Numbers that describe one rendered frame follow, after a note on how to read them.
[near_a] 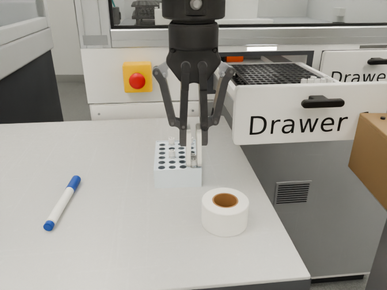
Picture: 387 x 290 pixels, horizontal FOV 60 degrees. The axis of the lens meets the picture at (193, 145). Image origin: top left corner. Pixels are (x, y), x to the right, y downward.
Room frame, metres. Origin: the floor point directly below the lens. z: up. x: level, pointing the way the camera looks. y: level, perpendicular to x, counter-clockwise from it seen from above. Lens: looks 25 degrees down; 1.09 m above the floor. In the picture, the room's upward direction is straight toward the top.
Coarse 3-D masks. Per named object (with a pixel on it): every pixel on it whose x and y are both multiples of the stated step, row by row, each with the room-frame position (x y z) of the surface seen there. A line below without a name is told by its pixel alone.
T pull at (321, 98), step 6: (312, 96) 0.57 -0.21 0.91; (318, 96) 0.57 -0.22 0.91; (324, 96) 0.57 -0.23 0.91; (306, 102) 0.54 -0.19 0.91; (312, 102) 0.54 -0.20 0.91; (318, 102) 0.54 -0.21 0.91; (324, 102) 0.54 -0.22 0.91; (330, 102) 0.54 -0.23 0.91; (336, 102) 0.54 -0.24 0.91; (342, 102) 0.54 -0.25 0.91
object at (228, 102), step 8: (304, 64) 0.91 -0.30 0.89; (216, 72) 0.87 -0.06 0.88; (312, 72) 0.85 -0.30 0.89; (320, 72) 0.82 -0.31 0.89; (216, 80) 0.86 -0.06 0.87; (336, 80) 0.75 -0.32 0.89; (216, 88) 0.85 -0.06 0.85; (232, 88) 0.68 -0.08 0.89; (232, 96) 0.67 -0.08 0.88; (224, 104) 0.75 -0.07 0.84; (232, 104) 0.66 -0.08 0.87; (232, 112) 0.66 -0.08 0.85
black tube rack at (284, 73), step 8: (232, 64) 0.89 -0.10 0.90; (240, 64) 0.89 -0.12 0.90; (248, 64) 0.89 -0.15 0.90; (256, 64) 0.89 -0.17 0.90; (264, 64) 0.89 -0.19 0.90; (272, 64) 0.89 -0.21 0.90; (280, 64) 0.89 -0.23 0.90; (288, 64) 0.89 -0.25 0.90; (296, 64) 0.89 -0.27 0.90; (240, 72) 0.79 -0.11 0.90; (248, 72) 0.80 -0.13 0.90; (256, 72) 0.79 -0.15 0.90; (264, 72) 0.80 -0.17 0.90; (272, 72) 0.80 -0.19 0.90; (280, 72) 0.80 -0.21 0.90; (288, 72) 0.79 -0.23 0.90; (296, 72) 0.79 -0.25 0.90; (304, 72) 0.79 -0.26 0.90; (232, 80) 0.85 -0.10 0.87; (240, 80) 0.84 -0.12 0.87; (248, 80) 0.73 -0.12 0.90; (256, 80) 0.72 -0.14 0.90; (264, 80) 0.72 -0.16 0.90; (272, 80) 0.72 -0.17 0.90; (280, 80) 0.73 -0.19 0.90; (288, 80) 0.73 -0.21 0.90; (296, 80) 0.73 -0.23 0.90
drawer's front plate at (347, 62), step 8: (328, 56) 0.91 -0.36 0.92; (336, 56) 0.92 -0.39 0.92; (344, 56) 0.92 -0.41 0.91; (352, 56) 0.92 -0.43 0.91; (360, 56) 0.92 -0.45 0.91; (368, 56) 0.93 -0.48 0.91; (376, 56) 0.93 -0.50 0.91; (384, 56) 0.93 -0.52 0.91; (328, 64) 0.91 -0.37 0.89; (336, 64) 0.92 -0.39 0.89; (344, 64) 0.92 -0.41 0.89; (352, 64) 0.92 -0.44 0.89; (360, 64) 0.92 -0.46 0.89; (368, 64) 0.93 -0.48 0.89; (384, 64) 0.93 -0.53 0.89; (328, 72) 0.92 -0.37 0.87; (344, 72) 0.92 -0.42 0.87; (352, 72) 0.92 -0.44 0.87; (360, 72) 0.93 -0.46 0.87; (368, 72) 0.93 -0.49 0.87; (376, 72) 0.93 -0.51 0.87; (384, 72) 0.93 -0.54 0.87; (360, 80) 0.93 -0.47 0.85; (368, 80) 0.93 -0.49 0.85; (376, 80) 0.93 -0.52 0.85; (384, 80) 0.93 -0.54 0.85
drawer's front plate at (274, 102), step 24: (240, 96) 0.56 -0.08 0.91; (264, 96) 0.57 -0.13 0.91; (288, 96) 0.57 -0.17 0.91; (336, 96) 0.58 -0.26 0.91; (360, 96) 0.59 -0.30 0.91; (384, 96) 0.59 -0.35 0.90; (240, 120) 0.56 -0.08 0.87; (312, 120) 0.58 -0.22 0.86; (336, 120) 0.58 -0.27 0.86; (240, 144) 0.56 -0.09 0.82
